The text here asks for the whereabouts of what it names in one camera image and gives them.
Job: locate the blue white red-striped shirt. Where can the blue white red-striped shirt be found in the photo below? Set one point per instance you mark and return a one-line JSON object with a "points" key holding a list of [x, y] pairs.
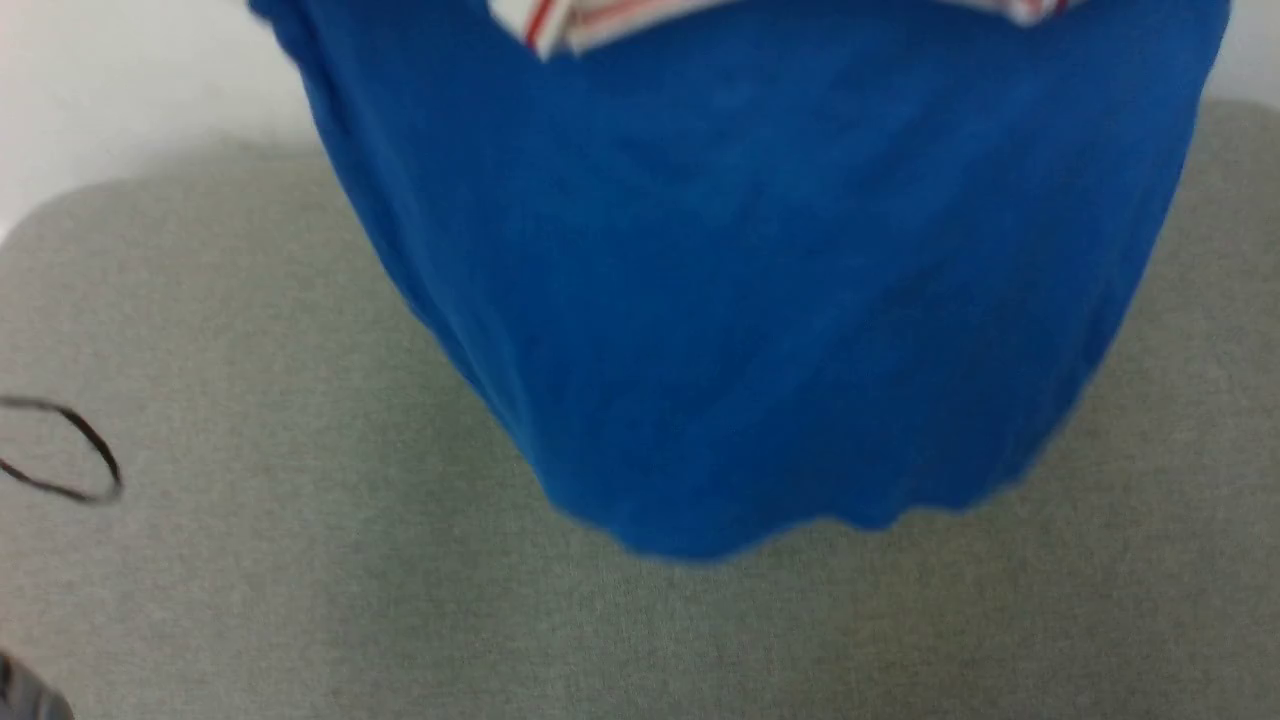
{"points": [[750, 300]]}

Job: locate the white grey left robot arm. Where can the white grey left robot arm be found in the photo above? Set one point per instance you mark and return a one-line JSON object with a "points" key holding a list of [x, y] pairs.
{"points": [[25, 697]]}

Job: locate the grey upholstered sofa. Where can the grey upholstered sofa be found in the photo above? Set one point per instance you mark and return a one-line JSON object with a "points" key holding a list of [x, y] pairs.
{"points": [[200, 600]]}

